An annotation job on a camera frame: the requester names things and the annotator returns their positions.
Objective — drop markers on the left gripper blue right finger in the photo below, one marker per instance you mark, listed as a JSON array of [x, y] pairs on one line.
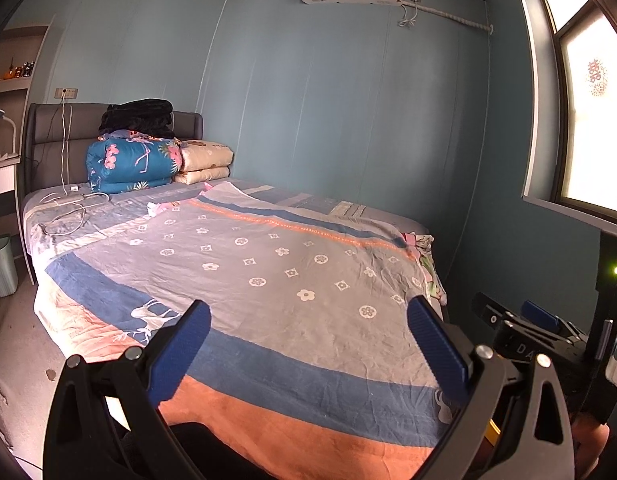
[[450, 367]]

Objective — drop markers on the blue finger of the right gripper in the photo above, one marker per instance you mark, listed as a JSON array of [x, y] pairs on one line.
[[544, 319]]

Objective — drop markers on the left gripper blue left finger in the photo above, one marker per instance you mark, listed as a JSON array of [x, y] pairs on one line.
[[171, 351]]

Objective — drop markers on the person's right hand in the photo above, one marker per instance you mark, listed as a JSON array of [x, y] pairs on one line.
[[588, 435]]

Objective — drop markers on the colourful folded clothes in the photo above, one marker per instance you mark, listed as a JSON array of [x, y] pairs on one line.
[[420, 247]]

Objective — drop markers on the grey patterned bed sheet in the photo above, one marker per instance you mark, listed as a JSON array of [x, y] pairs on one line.
[[309, 370]]

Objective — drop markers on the pale green waste bin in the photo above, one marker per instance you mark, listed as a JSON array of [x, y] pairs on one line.
[[9, 279]]

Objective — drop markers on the beige folded quilt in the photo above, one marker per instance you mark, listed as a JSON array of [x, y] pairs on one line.
[[203, 161]]

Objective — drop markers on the blue floral folded quilt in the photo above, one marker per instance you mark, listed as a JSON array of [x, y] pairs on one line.
[[128, 160]]

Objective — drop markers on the black clothing pile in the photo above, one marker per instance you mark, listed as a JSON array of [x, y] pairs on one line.
[[153, 117]]

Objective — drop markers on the grey padded headboard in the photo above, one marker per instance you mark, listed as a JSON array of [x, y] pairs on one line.
[[57, 138]]

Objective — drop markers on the white desk lamp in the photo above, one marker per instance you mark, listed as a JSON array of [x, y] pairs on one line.
[[8, 135]]

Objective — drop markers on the air conditioner pipe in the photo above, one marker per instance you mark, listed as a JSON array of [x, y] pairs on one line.
[[412, 9]]

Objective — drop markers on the white bedside shelf unit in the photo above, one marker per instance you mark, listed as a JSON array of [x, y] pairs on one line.
[[20, 50]]

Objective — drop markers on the wall power socket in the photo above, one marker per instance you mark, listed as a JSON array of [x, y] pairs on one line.
[[65, 93]]

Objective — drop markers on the window with brown frame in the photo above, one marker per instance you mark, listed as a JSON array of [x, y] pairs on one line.
[[572, 162]]

